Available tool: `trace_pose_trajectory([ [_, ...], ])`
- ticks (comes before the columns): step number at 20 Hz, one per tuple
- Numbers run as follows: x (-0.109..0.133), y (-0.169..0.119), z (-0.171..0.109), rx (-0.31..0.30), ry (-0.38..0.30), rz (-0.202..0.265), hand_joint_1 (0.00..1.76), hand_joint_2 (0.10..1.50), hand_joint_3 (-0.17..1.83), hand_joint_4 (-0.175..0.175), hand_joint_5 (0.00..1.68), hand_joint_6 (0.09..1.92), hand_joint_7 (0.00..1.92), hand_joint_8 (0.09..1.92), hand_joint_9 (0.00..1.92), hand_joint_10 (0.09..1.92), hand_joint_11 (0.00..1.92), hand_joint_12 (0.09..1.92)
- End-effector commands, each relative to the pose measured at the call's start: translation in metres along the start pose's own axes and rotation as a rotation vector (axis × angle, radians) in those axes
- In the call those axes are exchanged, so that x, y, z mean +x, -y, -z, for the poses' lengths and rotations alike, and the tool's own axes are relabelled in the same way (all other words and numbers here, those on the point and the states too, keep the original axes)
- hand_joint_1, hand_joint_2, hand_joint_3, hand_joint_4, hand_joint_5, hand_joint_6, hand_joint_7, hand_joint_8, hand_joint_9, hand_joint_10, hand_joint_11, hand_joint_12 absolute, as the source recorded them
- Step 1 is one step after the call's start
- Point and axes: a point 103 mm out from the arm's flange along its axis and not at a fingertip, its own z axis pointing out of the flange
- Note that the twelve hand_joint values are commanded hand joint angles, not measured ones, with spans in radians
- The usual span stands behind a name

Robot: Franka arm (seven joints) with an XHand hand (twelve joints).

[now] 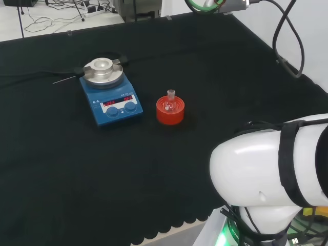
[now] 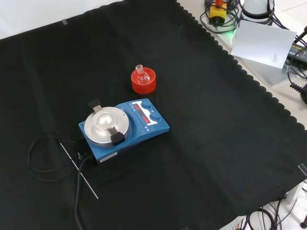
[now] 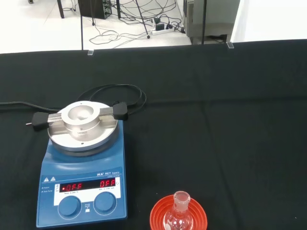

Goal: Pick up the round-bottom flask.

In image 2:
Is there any clear round-bottom glass flask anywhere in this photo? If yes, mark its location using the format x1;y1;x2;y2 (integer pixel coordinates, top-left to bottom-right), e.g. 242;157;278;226
135;64;151;85

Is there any thin black probe cable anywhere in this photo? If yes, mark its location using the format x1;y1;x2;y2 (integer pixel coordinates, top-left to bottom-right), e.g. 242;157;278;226
27;134;80;182

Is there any pale board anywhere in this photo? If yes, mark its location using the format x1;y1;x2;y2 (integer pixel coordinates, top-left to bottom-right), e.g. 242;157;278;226
230;19;297;69

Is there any black heater power cable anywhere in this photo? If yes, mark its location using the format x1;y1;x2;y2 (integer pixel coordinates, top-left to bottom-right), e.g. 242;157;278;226
74;153;90;230

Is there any thin steel temperature probe rod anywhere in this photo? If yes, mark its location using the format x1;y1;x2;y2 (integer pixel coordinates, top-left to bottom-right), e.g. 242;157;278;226
59;142;99;200

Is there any black power adapter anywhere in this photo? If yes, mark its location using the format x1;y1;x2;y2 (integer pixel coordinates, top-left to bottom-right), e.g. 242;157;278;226
286;42;307;65

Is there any red stepped flask support ring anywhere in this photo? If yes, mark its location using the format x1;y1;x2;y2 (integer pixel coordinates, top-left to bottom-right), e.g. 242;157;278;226
130;68;157;94

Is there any blue-base heater with steel block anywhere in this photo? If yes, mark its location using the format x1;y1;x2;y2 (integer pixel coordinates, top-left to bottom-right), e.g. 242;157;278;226
78;98;171;165

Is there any yellow emergency stop button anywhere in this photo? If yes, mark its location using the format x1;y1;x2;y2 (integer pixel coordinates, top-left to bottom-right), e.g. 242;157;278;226
209;0;227;26

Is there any black bench cloth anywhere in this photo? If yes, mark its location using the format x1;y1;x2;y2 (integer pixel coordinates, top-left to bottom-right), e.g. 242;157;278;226
0;0;307;230

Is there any black coiled cable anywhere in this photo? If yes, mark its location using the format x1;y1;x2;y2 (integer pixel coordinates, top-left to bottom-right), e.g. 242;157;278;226
286;65;307;94

